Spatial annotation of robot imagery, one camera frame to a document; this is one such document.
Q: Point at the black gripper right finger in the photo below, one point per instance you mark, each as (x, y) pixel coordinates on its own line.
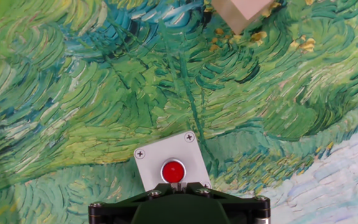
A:
(247, 211)

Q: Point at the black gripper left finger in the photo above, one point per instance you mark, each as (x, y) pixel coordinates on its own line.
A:
(110, 211)

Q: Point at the grey box with red button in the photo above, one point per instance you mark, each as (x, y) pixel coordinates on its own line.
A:
(157, 155)

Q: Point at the Van Gogh painted cloth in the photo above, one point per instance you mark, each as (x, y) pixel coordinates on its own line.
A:
(73, 93)

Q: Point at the wooden cube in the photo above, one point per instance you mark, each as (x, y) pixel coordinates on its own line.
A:
(235, 15)

